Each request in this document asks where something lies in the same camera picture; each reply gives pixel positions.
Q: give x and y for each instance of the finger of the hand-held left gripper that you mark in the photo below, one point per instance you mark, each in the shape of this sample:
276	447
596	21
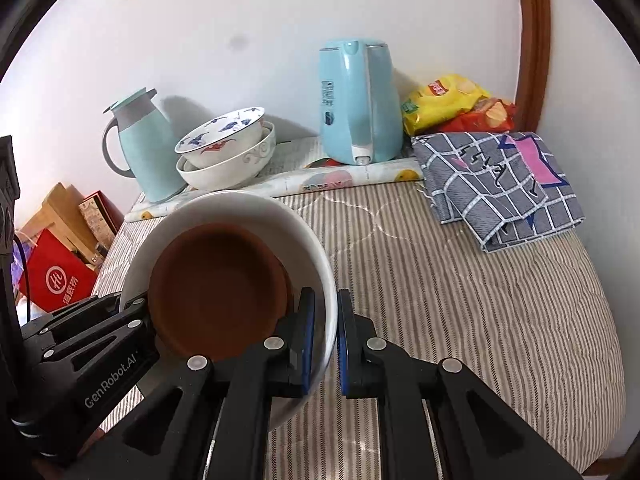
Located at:
85	317
110	342

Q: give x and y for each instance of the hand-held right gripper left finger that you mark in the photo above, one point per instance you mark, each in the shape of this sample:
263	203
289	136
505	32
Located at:
309	340

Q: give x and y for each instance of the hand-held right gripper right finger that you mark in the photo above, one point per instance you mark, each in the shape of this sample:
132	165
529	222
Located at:
344	340

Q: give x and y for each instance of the small plain white bowl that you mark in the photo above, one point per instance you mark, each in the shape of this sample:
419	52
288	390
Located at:
305	255

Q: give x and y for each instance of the brown wooden bowl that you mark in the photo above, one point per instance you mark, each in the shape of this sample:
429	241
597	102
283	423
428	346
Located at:
220	290

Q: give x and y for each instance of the red paper bag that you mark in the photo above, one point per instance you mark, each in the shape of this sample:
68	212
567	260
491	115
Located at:
55	270

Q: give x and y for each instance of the red box with patterned front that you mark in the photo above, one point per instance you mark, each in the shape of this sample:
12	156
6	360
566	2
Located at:
97	215

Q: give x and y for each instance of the striped quilt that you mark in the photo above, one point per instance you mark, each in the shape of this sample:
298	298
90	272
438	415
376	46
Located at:
450	310

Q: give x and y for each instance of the cardboard box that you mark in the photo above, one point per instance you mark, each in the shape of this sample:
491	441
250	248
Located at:
60	205

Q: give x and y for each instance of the fruit print plastic sheet roll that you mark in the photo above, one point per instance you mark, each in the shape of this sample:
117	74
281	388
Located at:
320	180

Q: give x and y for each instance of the light blue thermos jug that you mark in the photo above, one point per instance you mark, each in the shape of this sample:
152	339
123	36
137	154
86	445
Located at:
145	160

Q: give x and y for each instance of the large white bowl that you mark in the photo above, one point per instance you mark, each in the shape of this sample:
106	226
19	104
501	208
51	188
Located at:
235	172

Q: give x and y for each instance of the white bowl with blue print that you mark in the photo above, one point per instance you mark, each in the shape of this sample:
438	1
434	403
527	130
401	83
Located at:
225	145

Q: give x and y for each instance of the grey checked cloth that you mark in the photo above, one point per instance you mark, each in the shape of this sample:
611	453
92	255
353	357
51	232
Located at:
490	185

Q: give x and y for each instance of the light blue electric kettle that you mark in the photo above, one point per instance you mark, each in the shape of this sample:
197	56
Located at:
350	110

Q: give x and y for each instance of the yellow chips bag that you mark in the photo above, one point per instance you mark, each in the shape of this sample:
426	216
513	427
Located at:
440	105

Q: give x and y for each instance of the red chips bag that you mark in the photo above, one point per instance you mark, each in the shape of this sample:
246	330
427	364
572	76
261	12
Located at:
485	117

